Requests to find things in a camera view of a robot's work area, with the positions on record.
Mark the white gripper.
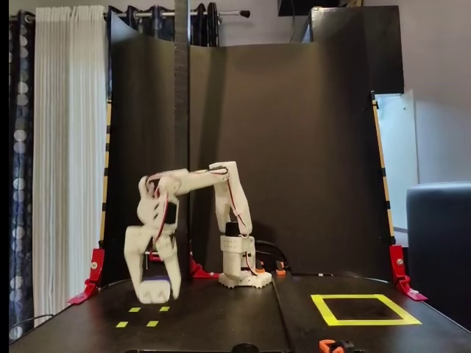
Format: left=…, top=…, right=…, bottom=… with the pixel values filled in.
left=124, top=222, right=182, bottom=299

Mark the blue charger plug block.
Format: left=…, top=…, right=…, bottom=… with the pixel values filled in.
left=136, top=274, right=173, bottom=304

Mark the red metal c-clamp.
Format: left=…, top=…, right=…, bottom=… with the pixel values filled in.
left=144, top=249, right=160, bottom=271

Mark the black round knob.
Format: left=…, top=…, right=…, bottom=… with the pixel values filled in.
left=230, top=341, right=261, bottom=353

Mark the yellow black striped stick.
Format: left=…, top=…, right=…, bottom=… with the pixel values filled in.
left=98, top=99, right=113, bottom=248
left=370, top=90, right=395, bottom=248

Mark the white pleated curtain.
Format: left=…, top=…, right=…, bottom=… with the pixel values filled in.
left=32, top=4, right=111, bottom=328

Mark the black upright pole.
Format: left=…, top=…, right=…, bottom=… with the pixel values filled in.
left=174, top=0, right=191, bottom=282

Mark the dark dotted curtain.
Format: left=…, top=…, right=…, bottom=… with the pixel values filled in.
left=9, top=10, right=37, bottom=343

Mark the black backdrop board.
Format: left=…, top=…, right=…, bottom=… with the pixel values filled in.
left=99, top=5, right=405, bottom=288

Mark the yellow tape square outline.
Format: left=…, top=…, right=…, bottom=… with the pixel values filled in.
left=311, top=293, right=422, bottom=327

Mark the black curtain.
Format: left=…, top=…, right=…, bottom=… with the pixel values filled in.
left=127, top=1, right=222, bottom=47

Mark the metal curtain rod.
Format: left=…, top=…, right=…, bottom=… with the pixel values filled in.
left=106, top=10, right=252, bottom=18

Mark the red base bracket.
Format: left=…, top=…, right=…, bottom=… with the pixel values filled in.
left=188, top=252, right=219, bottom=279

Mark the red corner bracket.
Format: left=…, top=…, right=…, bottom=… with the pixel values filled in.
left=66, top=247, right=106, bottom=304
left=389, top=244, right=428, bottom=303

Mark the thick black cable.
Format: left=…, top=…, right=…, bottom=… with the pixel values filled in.
left=253, top=238, right=291, bottom=275

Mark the dark wall screen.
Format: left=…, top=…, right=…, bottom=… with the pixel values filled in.
left=277, top=0, right=365, bottom=18

